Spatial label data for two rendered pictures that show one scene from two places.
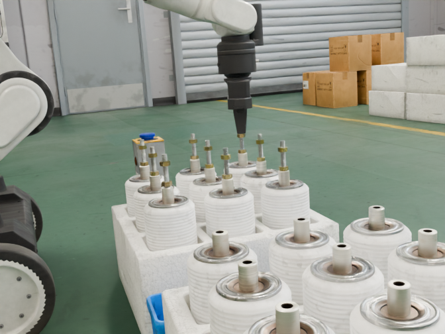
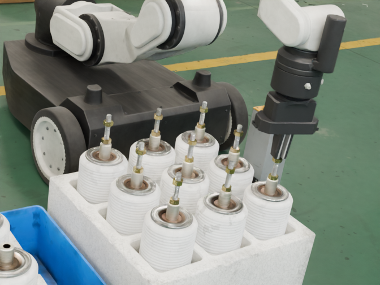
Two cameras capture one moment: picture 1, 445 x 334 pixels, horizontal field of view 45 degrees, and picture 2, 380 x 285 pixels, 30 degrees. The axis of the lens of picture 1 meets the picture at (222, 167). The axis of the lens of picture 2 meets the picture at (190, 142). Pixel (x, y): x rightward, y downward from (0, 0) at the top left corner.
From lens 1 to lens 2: 1.34 m
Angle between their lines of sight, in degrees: 64
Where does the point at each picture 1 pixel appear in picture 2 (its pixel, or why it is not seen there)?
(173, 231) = (80, 177)
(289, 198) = (145, 227)
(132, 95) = not seen: outside the picture
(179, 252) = (66, 194)
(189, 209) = (94, 170)
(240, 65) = (275, 80)
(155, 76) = not seen: outside the picture
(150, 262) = (53, 185)
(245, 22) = (285, 35)
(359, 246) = not seen: outside the picture
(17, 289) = (60, 150)
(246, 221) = (118, 216)
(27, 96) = (155, 15)
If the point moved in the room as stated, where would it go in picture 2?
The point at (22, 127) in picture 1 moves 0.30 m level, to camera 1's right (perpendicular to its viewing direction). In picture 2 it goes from (147, 39) to (188, 90)
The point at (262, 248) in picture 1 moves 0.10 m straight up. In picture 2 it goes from (104, 245) to (109, 198)
